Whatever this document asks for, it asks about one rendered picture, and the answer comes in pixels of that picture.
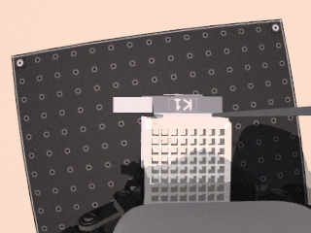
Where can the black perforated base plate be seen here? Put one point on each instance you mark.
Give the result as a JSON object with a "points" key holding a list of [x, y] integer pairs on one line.
{"points": [[77, 153]]}

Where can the white perforated square plate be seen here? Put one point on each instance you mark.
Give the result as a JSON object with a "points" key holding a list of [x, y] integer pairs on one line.
{"points": [[203, 160]]}

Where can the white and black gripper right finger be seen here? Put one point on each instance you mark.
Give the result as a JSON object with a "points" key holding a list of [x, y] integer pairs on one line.
{"points": [[245, 187]]}

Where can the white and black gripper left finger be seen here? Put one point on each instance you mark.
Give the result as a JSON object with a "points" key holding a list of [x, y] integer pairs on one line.
{"points": [[105, 218]]}

